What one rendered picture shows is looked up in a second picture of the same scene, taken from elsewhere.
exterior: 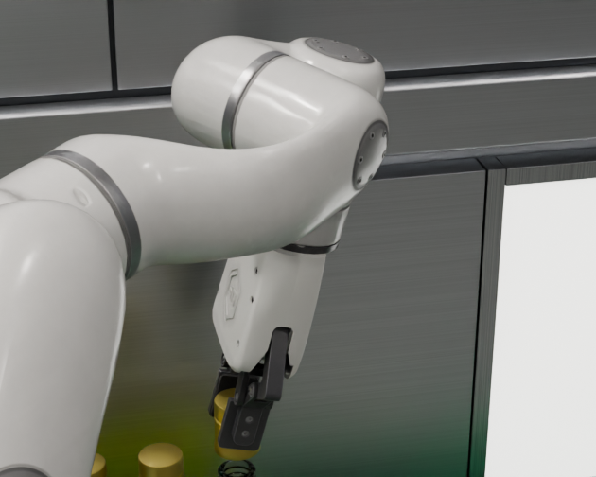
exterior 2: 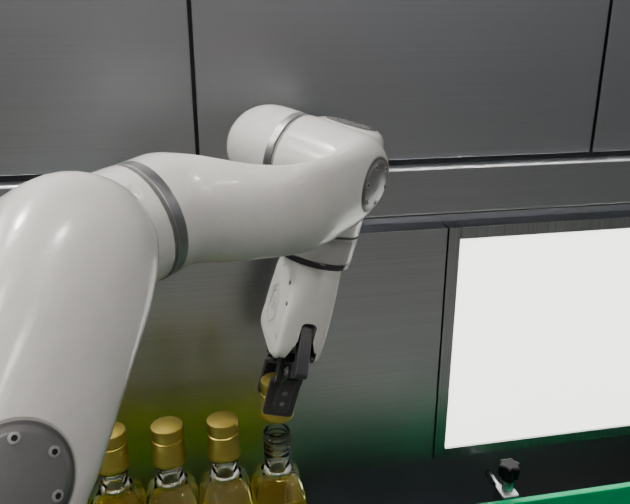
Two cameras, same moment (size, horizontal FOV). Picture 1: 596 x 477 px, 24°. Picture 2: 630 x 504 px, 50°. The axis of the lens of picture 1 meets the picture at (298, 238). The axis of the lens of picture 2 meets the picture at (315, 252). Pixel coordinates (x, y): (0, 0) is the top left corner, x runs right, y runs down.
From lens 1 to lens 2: 0.32 m
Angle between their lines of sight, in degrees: 6
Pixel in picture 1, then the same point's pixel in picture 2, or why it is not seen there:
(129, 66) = (207, 151)
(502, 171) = (459, 229)
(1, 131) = not seen: hidden behind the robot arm
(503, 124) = (459, 197)
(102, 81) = not seen: hidden behind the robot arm
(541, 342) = (483, 346)
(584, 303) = (511, 321)
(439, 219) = (416, 260)
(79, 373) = (101, 328)
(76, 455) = (92, 410)
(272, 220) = (298, 224)
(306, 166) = (325, 181)
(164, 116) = not seen: hidden behind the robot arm
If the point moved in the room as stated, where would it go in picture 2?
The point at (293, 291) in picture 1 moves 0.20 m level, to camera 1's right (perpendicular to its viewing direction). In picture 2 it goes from (317, 297) to (529, 298)
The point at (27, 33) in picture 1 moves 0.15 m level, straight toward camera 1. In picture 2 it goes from (138, 126) to (127, 151)
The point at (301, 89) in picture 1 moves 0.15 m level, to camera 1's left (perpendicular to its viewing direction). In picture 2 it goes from (322, 133) to (135, 132)
